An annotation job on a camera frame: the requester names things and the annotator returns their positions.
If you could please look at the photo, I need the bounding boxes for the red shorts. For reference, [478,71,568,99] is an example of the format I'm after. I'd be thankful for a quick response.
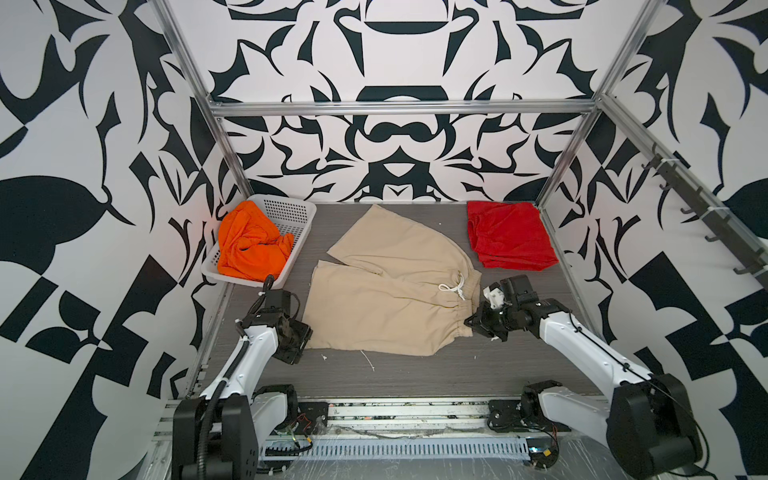
[467,201,558,271]

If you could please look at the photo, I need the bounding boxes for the beige shorts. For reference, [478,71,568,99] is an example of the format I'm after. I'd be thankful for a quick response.
[303,205,481,356]

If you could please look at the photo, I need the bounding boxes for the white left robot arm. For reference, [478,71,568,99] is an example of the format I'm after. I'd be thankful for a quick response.
[170,289,312,479]

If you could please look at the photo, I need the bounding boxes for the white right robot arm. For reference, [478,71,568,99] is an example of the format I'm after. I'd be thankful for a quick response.
[464,275,708,479]

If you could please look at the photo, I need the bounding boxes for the orange shorts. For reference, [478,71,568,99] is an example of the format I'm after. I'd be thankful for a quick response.
[217,201,295,282]

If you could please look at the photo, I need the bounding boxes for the white plastic laundry basket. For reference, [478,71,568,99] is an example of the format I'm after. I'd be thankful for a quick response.
[201,194,316,289]

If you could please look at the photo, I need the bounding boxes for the black hook rack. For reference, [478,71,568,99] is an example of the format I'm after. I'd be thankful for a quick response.
[643,144,767,289]

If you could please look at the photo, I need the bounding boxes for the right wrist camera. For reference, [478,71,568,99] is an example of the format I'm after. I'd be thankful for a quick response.
[483,284,506,311]

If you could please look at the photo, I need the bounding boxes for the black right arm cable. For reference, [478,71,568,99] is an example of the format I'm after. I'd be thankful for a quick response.
[563,311,712,480]

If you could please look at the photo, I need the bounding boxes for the white beige shorts drawstring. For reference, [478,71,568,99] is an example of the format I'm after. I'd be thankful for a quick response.
[438,272,467,301]

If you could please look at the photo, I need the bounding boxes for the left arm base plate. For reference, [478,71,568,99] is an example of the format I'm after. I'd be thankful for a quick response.
[291,401,330,436]

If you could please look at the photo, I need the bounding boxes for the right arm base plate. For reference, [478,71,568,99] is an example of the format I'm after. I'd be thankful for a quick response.
[486,395,572,433]

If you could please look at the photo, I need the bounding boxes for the aluminium mounting rail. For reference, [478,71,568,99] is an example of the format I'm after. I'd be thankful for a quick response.
[152,395,664,442]

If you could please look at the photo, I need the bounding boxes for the white slotted cable duct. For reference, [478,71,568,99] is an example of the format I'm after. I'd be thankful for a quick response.
[262,437,530,461]

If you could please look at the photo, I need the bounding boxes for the aluminium frame horizontal bar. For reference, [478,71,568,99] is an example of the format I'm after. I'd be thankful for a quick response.
[210,99,591,118]

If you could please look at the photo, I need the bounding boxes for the aluminium frame right side bar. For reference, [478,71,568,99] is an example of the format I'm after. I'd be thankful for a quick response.
[596,92,768,289]

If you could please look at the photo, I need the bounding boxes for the aluminium frame right post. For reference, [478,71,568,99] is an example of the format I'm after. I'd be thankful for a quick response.
[535,0,667,210]

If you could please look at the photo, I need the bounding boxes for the aluminium frame post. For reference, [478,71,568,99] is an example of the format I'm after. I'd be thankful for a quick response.
[535,0,667,210]
[150,0,253,197]

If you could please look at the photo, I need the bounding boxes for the aluminium frame left post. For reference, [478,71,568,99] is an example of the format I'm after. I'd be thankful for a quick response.
[150,0,253,197]

